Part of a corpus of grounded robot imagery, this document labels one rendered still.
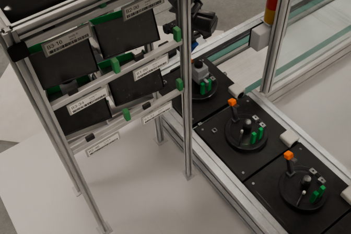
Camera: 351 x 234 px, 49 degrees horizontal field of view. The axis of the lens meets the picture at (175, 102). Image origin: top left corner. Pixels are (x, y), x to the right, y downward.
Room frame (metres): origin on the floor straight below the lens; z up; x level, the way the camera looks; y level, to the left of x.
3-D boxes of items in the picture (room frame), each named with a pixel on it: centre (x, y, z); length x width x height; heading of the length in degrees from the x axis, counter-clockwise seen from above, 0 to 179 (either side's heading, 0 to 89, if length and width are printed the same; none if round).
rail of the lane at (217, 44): (1.20, -0.23, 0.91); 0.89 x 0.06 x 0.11; 123
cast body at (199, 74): (0.91, -0.09, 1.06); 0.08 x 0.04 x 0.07; 33
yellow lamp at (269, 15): (0.93, -0.31, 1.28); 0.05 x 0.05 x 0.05
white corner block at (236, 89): (0.89, -0.22, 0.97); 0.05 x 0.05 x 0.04; 33
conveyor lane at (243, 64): (1.06, -0.35, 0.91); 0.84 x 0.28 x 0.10; 123
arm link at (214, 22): (0.97, -0.08, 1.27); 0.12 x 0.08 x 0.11; 62
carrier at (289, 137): (0.71, -0.22, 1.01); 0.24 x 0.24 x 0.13; 33
